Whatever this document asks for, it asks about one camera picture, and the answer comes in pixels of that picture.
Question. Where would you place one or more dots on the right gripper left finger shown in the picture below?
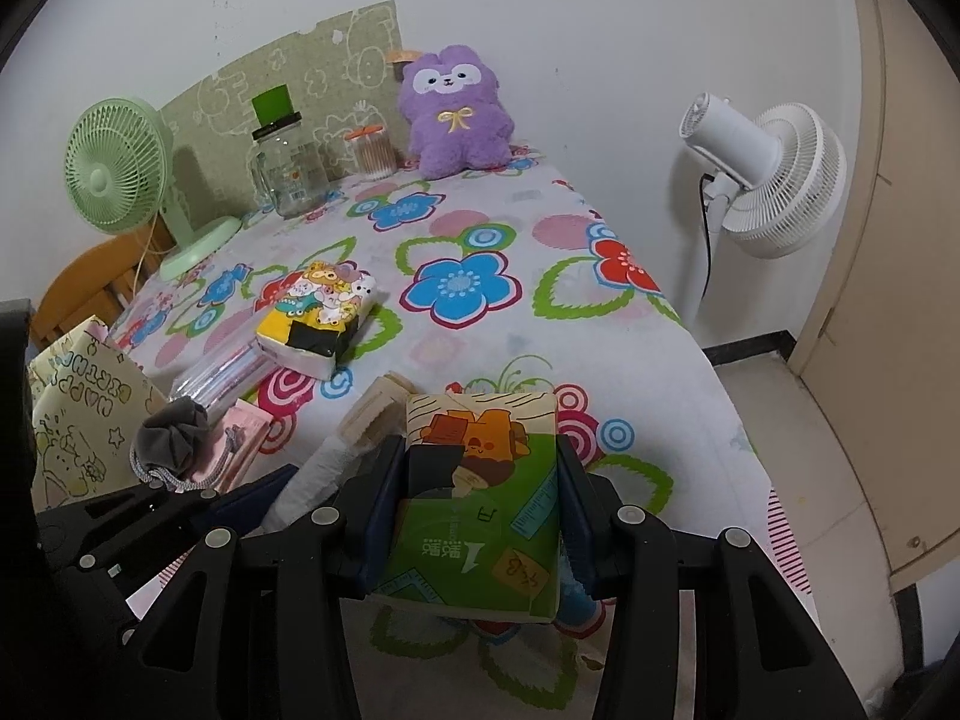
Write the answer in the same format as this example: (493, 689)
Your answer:
(370, 504)

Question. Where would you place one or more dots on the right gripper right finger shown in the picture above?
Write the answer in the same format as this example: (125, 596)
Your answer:
(588, 506)

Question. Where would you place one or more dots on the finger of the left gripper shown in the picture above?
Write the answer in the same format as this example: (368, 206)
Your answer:
(243, 509)

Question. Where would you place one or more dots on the white tissue cloth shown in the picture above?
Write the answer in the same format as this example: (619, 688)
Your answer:
(319, 478)

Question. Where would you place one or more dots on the pink paper packet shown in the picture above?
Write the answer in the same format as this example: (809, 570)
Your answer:
(231, 447)

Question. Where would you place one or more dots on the grey sock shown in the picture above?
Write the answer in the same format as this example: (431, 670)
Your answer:
(168, 444)

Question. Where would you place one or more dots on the yellow cartoon tissue pack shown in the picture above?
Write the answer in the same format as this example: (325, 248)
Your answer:
(315, 319)

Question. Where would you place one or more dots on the wooden clothespin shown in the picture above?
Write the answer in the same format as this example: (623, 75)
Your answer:
(379, 413)

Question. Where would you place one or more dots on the yellow cartoon storage box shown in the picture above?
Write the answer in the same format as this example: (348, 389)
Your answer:
(89, 399)

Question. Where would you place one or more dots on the floral tablecloth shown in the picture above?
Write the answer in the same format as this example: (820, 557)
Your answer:
(497, 281)

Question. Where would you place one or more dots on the beige wooden door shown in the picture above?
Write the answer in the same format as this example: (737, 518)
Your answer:
(879, 351)

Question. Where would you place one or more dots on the glass mason jar mug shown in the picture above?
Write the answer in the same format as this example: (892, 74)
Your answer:
(287, 168)

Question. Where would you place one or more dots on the cotton swab jar orange lid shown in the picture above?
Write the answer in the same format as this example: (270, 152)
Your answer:
(372, 151)

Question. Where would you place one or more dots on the green desk fan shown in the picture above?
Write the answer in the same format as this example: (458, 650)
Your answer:
(118, 175)

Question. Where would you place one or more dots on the white standing fan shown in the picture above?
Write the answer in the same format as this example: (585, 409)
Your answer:
(756, 200)

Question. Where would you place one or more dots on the green cup on jar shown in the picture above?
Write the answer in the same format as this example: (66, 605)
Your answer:
(272, 105)

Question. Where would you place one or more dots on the purple plush bunny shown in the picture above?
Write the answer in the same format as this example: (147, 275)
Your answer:
(457, 122)

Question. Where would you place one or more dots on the green patterned wall board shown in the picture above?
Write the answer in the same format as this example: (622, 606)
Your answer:
(340, 78)

